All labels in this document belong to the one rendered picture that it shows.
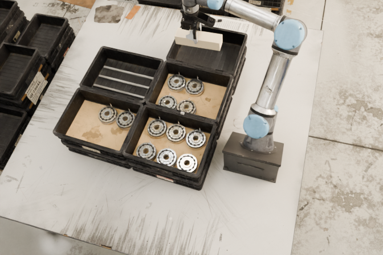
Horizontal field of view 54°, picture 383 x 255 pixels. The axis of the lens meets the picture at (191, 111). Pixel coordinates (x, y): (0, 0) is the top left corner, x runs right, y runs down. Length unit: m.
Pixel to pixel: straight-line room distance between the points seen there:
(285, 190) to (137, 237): 0.78
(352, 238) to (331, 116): 0.90
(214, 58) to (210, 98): 0.27
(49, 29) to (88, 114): 1.32
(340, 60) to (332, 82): 0.23
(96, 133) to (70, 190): 0.34
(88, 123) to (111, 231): 0.59
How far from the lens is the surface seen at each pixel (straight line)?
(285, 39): 1.59
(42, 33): 3.33
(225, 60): 2.21
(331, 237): 2.72
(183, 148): 1.94
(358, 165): 2.93
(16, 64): 3.06
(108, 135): 2.06
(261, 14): 1.77
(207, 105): 2.04
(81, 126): 2.13
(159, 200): 2.00
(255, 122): 1.67
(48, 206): 2.17
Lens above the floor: 2.59
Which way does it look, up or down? 60 degrees down
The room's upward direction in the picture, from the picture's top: 10 degrees counter-clockwise
